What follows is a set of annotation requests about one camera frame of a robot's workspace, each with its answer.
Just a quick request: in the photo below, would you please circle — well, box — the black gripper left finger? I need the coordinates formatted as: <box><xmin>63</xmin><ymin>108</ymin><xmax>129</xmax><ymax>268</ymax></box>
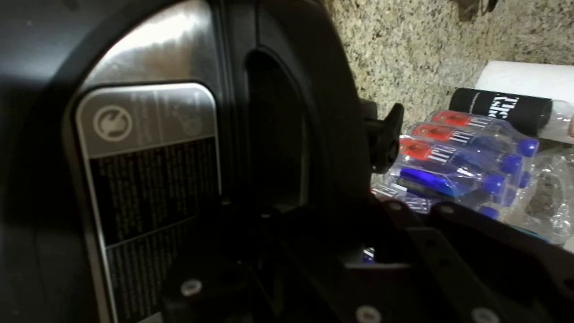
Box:
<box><xmin>159</xmin><ymin>241</ymin><xmax>341</xmax><ymax>323</ymax></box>

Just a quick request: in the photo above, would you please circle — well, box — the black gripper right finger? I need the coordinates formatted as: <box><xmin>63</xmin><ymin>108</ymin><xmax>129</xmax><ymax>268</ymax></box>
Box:
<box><xmin>378</xmin><ymin>199</ymin><xmax>574</xmax><ymax>323</ymax></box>

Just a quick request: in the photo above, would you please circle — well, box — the white paper towel roll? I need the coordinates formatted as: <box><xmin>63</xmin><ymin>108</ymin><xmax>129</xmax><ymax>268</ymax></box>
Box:
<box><xmin>475</xmin><ymin>61</ymin><xmax>574</xmax><ymax>102</ymax></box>

